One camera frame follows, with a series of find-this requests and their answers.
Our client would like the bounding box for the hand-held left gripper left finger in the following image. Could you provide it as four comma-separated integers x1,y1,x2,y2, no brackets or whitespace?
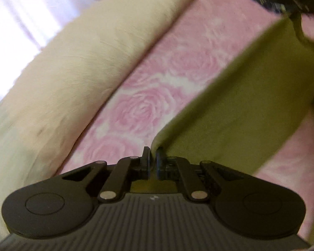
61,146,152,203

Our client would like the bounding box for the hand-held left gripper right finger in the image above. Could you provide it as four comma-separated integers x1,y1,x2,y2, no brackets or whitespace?
156,148,245,203

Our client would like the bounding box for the olive brown garment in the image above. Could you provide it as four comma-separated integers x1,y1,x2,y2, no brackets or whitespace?
131,14,314,192

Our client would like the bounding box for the pink floral bedsheet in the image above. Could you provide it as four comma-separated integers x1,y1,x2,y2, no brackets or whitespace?
60,0,314,241

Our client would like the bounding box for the grey and cream striped duvet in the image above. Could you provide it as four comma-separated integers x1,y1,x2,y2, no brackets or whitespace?
0,0,199,241

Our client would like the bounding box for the white sheer curtain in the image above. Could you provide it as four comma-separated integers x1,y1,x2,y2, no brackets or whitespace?
0,0,102,110

